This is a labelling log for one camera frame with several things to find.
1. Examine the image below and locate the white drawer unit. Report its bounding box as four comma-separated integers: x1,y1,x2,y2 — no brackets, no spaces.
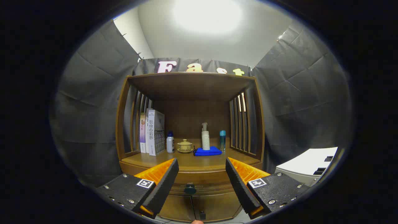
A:
275,147,339,187

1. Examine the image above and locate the purple book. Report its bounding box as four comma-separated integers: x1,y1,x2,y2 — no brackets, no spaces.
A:
139,113,146,153

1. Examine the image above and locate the thick white patterned book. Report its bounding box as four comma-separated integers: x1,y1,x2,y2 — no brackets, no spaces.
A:
148,109,165,156

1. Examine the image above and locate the brown wooden drawer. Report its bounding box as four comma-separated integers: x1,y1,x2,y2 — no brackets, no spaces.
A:
123,170,261,197

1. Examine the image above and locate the wooden countertop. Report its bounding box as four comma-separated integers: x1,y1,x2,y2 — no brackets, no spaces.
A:
120,138,261,173

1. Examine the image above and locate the beige lidded tea cup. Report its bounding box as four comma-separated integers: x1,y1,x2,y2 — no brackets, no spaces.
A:
177,139,193,152

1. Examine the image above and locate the white bottle dark blue cap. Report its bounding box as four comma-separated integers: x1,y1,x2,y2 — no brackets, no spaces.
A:
166,131,175,154

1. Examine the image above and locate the blue folded cloth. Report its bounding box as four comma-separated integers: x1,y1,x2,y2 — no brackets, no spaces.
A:
193,146,223,156

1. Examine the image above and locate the white pump bottle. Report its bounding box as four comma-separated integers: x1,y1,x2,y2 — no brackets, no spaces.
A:
201,122,211,151

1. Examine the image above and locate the thin white book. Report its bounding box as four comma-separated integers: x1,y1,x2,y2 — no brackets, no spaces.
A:
145,108,153,154

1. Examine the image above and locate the brown wooden cabinet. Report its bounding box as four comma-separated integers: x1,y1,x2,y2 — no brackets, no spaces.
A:
115,72,265,223

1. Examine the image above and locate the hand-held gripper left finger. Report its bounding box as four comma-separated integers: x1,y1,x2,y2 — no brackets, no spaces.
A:
96,158,180,219

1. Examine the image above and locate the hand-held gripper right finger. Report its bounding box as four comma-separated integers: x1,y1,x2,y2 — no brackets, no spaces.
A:
225,157,310,220

